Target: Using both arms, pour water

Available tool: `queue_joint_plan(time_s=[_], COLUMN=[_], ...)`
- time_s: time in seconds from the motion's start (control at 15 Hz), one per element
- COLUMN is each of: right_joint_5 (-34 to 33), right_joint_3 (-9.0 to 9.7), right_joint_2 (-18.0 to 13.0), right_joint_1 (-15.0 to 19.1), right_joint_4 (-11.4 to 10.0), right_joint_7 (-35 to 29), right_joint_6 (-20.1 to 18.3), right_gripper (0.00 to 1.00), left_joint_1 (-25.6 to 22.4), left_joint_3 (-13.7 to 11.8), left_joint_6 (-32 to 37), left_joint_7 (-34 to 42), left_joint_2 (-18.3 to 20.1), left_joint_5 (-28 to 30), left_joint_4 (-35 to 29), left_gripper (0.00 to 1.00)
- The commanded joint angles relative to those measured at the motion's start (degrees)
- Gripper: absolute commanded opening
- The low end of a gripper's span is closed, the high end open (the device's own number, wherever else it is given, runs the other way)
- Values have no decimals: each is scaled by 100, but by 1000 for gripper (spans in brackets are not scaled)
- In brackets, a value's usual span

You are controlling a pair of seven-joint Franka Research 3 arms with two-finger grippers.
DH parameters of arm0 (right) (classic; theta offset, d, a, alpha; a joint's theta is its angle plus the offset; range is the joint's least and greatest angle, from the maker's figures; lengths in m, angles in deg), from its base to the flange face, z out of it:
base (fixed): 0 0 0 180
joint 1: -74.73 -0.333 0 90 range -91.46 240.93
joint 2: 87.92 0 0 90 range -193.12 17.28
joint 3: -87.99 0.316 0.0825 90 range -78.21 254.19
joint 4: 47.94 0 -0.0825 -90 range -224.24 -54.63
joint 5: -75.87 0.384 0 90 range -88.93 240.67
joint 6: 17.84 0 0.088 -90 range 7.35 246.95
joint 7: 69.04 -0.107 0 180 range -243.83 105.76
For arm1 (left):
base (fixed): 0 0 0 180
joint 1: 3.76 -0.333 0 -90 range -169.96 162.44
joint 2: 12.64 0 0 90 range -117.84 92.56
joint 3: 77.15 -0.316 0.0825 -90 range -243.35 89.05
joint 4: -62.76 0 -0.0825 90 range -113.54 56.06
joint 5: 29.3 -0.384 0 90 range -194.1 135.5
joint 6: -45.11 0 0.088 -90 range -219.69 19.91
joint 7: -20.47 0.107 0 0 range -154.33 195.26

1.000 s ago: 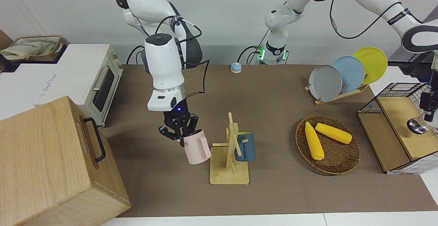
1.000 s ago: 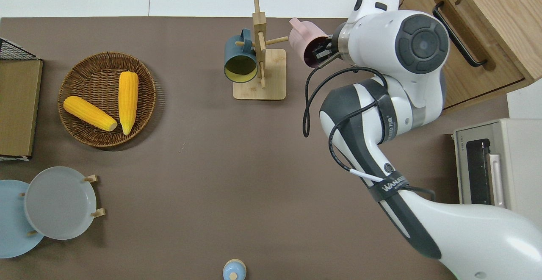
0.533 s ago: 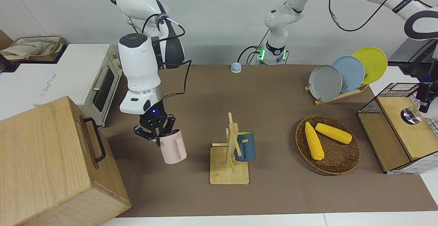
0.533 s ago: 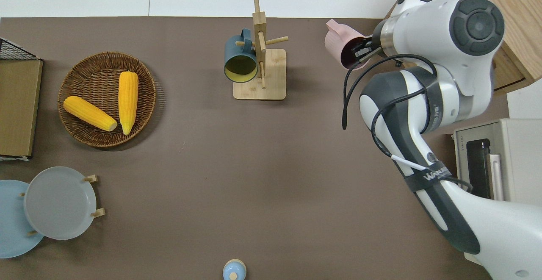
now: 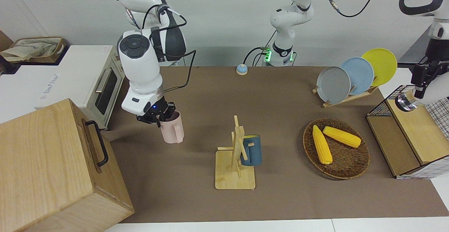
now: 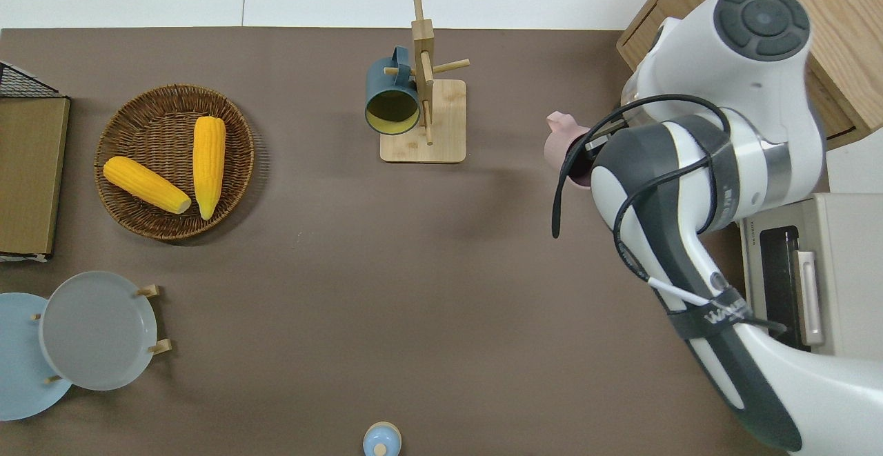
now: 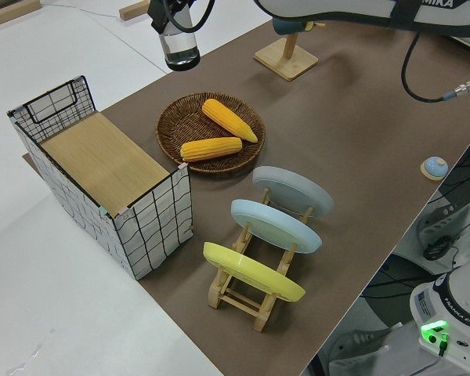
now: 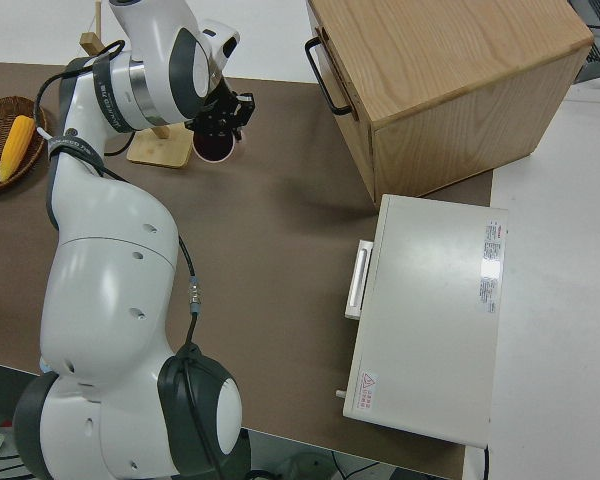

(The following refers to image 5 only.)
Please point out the wooden mug tree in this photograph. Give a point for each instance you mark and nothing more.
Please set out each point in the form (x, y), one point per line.
(228, 176)

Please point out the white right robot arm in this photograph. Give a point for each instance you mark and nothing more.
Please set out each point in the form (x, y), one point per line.
(140, 63)

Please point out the short yellow corn cob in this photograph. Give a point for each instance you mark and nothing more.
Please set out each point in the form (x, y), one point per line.
(342, 137)

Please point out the light blue plate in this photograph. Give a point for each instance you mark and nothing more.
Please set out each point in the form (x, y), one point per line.
(361, 74)

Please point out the shiny metal cup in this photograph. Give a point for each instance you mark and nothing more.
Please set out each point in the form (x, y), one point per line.
(406, 102)

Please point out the brown basket with beige cloth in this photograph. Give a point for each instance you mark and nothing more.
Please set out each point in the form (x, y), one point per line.
(35, 49)

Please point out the blue service bell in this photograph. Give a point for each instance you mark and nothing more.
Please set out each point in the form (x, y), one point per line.
(242, 70)

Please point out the brown wicker basket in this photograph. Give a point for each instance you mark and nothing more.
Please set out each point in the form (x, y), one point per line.
(347, 163)

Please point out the yellow plate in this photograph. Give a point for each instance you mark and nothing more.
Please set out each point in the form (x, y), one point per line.
(382, 63)

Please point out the wooden plate rack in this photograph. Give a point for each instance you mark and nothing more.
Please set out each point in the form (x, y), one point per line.
(350, 98)

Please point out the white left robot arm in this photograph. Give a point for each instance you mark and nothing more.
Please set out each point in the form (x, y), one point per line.
(291, 18)

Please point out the cream toaster oven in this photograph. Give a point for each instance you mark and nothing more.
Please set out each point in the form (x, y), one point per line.
(77, 77)

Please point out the dark blue mug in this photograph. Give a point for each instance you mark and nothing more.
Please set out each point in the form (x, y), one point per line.
(253, 151)

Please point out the long yellow corn cob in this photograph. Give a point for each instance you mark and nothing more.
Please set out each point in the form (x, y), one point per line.
(322, 146)

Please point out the wooden cabinet box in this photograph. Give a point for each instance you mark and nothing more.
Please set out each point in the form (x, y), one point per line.
(52, 168)

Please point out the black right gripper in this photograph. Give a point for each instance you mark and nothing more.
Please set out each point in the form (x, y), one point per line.
(151, 111)

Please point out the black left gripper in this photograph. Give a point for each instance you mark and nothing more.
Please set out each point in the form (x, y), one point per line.
(425, 72)

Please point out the pink mug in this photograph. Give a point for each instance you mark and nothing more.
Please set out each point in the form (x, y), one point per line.
(172, 128)

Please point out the grey plate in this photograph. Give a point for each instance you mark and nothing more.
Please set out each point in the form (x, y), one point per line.
(333, 84)

